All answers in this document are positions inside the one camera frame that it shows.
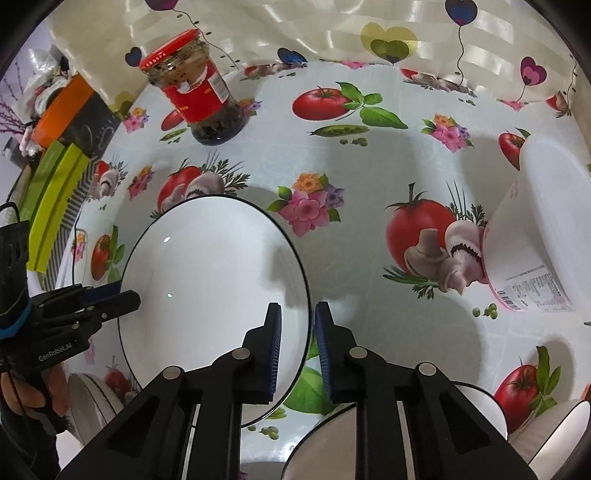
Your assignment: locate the white ribbed bowl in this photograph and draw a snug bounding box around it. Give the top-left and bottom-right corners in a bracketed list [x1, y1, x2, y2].
[508, 399, 591, 468]

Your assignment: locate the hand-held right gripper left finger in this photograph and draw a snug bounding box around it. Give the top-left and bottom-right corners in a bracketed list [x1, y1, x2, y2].
[55, 302, 283, 480]

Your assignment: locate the crumpled plastic bag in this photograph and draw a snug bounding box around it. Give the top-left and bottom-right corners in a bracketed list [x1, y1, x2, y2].
[22, 46, 75, 116]

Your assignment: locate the large white black-rimmed plate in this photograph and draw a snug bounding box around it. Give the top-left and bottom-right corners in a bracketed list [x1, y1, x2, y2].
[117, 195, 311, 428]

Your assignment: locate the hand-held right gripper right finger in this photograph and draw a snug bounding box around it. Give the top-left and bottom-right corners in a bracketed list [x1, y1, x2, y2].
[314, 301, 539, 480]

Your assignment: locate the dark patterned box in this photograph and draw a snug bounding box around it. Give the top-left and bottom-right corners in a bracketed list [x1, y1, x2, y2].
[60, 92, 123, 160]

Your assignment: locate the pale green box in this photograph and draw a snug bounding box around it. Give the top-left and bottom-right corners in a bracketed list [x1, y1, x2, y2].
[21, 138, 70, 215]

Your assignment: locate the vegetable print tablecloth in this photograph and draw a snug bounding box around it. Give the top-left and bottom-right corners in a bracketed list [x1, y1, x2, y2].
[28, 58, 591, 480]

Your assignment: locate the orange box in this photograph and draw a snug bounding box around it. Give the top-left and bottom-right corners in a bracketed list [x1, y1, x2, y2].
[34, 74, 95, 147]

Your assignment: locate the heart print curtain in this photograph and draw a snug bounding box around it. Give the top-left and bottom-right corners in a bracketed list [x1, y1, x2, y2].
[46, 0, 583, 114]

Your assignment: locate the white plastic tub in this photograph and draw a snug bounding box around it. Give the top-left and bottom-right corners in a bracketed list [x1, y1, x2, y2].
[480, 133, 591, 313]

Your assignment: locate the white bowl with black lines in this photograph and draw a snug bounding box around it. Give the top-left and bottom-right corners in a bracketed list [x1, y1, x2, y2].
[68, 373, 126, 446]

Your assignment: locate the white black-rimmed bowl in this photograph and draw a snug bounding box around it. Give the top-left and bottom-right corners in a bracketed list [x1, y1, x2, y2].
[283, 382, 509, 480]

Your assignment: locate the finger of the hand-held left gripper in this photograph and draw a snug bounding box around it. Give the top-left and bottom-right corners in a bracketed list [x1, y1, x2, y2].
[46, 290, 142, 340]
[39, 282, 123, 308]

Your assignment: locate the glass jar with red lid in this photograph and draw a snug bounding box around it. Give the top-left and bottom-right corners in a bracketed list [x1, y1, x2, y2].
[139, 28, 247, 147]

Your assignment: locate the person's left forearm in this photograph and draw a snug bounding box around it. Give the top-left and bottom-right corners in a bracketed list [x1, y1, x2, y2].
[0, 406, 62, 480]

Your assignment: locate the person's left hand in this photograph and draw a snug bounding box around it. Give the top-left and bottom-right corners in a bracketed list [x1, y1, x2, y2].
[0, 364, 71, 421]

